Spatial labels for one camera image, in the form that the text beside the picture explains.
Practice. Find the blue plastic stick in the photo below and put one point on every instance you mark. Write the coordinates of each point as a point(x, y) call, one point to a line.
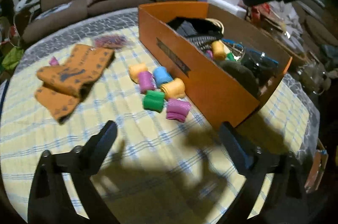
point(240, 51)

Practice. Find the orange hair roller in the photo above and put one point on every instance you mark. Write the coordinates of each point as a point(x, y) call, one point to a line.
point(174, 89)

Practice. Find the green hair roller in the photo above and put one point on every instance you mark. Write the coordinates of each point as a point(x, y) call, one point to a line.
point(154, 101)

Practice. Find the magenta hair roller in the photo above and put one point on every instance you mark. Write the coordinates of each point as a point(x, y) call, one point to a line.
point(177, 110)

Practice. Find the black grey headband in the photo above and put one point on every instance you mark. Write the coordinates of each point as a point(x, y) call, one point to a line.
point(201, 33)

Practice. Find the white tissue box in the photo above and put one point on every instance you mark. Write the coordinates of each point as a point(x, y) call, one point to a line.
point(233, 9)

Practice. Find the black round object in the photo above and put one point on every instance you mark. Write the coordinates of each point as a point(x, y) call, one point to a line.
point(261, 69)

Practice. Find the spiral wooden trivet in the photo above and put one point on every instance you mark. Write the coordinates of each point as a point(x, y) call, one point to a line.
point(217, 23)

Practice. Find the orange cardboard box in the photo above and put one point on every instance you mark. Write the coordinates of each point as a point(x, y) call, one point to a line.
point(217, 95)

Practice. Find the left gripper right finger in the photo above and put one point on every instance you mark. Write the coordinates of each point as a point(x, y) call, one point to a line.
point(286, 201)

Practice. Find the orange patterned cloth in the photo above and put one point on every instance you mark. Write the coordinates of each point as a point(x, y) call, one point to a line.
point(65, 86)

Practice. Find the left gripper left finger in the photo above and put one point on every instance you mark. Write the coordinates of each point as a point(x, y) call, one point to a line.
point(49, 201)

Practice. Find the yellow checkered tablecloth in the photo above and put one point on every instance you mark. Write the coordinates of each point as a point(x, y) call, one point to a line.
point(158, 170)

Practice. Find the green compass disc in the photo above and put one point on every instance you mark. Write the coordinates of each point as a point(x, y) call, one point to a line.
point(242, 75)

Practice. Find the purple bead bag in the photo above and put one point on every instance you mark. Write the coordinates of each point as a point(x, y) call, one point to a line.
point(113, 41)

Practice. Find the small pink roller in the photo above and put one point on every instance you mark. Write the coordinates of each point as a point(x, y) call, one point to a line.
point(53, 62)

